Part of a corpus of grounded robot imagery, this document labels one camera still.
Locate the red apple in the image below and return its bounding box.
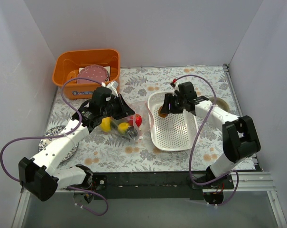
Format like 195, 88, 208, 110
135, 114, 142, 127

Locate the clear zip top bag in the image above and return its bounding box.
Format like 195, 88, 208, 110
104, 101, 154, 142

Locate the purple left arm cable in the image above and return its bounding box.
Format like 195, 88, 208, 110
0, 78, 109, 216

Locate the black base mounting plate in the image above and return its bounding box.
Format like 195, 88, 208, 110
65, 171, 236, 200

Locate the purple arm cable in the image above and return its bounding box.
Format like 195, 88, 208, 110
0, 78, 109, 216
171, 75, 239, 206

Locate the green lime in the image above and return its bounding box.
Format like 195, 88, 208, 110
117, 122, 130, 134

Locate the aluminium table edge rail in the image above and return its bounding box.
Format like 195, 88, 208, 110
222, 63, 287, 228

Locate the dark brown chocolate cube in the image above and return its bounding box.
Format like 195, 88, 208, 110
126, 126, 138, 140

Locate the brown kiwi fruit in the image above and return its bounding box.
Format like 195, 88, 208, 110
158, 106, 168, 118

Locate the floral patterned table mat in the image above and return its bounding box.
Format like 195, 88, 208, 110
58, 66, 239, 172

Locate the pink polka dot plate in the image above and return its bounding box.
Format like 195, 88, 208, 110
77, 65, 110, 84

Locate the yellow mango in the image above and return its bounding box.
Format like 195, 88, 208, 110
100, 117, 111, 133

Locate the beige ceramic bowl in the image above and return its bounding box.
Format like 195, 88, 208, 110
209, 97, 230, 112

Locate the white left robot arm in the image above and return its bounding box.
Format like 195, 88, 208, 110
19, 87, 135, 201

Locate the blue floral plate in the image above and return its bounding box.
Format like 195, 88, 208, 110
38, 125, 79, 162

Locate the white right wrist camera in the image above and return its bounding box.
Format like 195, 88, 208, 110
170, 79, 179, 96

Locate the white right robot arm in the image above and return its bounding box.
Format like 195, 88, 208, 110
158, 80, 261, 189

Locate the white perforated plastic basket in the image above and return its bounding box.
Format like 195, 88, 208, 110
147, 92, 198, 152

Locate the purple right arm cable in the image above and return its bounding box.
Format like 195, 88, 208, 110
171, 75, 239, 206

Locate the orange plastic tub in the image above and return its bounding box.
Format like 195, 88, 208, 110
53, 49, 120, 99

